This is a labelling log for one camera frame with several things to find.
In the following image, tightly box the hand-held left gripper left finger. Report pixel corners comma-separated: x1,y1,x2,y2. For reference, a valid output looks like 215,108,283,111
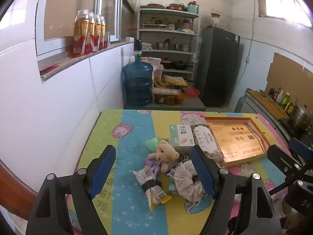
26,145,116,235

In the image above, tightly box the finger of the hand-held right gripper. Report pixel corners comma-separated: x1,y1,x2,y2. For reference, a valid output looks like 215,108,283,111
267,144,308,196
289,138,313,162

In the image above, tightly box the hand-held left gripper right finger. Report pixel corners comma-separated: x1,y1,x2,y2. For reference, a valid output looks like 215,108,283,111
190,145,283,235

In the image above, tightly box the beige teddy bear plush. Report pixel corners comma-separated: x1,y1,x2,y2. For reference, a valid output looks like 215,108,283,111
144,139,181,175

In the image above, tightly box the orange gold box tray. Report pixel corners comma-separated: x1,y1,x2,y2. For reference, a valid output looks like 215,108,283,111
204,117,270,168

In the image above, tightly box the banded snack packet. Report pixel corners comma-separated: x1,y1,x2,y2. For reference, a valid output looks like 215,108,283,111
130,165,172,211

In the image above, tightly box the green round sponge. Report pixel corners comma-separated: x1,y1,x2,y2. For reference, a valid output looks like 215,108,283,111
144,138,160,150

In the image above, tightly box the floral tissue box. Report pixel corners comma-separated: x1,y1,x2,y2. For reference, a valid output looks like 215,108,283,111
190,124,225,164

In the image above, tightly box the steel steamer pot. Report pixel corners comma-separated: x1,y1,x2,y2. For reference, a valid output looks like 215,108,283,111
291,104,313,129

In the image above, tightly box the colourful cartoon printed blanket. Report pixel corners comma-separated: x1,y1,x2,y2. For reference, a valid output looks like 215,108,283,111
66,110,294,235

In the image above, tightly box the white green carton box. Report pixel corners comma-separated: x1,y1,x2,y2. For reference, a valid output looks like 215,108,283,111
169,124,195,154

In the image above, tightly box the row of condiment bottles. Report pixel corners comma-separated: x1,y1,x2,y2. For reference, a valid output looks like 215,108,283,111
268,86,298,116

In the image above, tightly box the grey counter cabinet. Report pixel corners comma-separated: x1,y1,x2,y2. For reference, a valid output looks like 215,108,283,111
241,95,290,139

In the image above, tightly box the wooden cutting board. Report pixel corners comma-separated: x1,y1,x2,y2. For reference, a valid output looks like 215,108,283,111
246,89,289,121

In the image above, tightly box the red bowl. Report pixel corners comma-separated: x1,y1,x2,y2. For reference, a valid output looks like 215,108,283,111
184,88,201,98

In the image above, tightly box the noodle pack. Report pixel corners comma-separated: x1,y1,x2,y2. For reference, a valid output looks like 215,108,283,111
152,88,183,96

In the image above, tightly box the blue water jug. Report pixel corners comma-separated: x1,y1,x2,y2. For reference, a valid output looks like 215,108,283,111
121,55,154,107

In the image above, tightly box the egg tray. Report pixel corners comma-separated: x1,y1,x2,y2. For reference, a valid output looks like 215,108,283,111
163,76,188,88

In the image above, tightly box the dark refrigerator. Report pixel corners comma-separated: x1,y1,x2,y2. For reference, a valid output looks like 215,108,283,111
197,27,241,107

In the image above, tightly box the black wok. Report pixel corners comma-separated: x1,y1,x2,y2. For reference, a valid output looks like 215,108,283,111
172,61,194,70

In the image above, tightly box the pink white bag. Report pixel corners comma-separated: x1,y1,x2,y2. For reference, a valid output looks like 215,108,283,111
153,65,164,80

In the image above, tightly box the red lidded pot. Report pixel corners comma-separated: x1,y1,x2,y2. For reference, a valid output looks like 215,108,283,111
160,58,173,70

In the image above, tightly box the red packet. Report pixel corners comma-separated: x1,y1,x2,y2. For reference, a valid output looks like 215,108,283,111
40,64,59,75

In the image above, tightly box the green white flour bag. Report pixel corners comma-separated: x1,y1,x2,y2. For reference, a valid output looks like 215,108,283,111
141,57,162,69

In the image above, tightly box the black water pump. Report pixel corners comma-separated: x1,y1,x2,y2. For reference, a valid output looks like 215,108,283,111
133,40,143,57

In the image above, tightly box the steel pot with ladle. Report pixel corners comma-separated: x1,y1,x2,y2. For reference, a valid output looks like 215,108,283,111
156,37,176,50

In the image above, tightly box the orange drink bottle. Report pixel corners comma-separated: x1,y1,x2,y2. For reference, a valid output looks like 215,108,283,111
94,15,102,51
100,16,108,49
85,12,96,53
72,9,90,58

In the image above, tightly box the grey metal shelf rack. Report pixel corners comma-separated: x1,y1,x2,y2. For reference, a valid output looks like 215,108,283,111
137,4,202,84

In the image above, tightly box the small high window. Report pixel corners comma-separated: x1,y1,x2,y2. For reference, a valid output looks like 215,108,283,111
259,0,313,28

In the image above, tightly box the glass jar red lid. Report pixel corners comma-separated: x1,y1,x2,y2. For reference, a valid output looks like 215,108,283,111
210,13,221,29

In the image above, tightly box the red pan glass lid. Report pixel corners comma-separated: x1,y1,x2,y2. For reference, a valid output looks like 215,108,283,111
167,0,187,11

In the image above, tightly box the cardboard wall sheet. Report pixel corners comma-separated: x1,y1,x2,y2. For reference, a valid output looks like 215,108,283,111
266,52,313,119

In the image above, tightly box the white wall cable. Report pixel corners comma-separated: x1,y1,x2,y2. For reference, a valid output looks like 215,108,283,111
246,0,257,59

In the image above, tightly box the aluminium frame window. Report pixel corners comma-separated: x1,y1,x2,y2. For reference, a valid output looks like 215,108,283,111
35,0,123,57

